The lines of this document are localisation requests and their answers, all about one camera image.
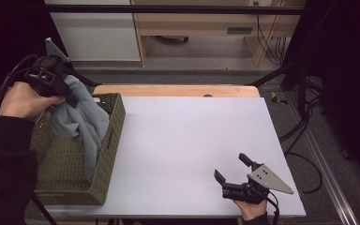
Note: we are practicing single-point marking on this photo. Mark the black metal stand leg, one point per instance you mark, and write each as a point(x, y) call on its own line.
point(86, 80)

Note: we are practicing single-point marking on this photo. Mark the black curved object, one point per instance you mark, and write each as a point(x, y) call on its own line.
point(172, 40)

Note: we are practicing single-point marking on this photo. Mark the white cabinet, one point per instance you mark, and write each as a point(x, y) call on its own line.
point(100, 37)

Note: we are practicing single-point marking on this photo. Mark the black curtain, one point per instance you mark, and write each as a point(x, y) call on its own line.
point(9, 34)
point(347, 78)

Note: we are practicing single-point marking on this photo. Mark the person's left hand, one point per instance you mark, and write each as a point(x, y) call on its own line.
point(23, 101)

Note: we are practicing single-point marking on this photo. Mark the yellow black tool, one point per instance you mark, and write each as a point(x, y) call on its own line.
point(275, 97)

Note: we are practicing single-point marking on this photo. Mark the grey cloth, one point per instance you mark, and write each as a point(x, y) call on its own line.
point(84, 122)

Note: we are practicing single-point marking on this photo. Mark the black horizontal metal bar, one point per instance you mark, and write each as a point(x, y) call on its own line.
point(168, 9)

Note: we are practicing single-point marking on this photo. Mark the black metal stand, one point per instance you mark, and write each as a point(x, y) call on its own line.
point(301, 81)

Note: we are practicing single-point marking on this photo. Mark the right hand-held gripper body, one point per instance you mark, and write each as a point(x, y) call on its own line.
point(251, 192)

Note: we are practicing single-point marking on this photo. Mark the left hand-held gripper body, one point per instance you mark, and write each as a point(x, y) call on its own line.
point(48, 78)

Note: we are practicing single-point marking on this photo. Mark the green woven basket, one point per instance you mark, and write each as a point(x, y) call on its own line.
point(65, 168)

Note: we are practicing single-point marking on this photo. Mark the black table leg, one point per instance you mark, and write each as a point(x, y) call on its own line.
point(43, 212)

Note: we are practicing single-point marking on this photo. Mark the aluminium floor rail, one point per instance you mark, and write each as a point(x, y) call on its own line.
point(328, 168)

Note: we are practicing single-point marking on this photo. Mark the wooden desk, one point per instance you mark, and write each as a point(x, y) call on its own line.
point(193, 23)

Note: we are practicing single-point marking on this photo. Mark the person's right hand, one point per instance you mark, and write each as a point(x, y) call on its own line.
point(251, 210)

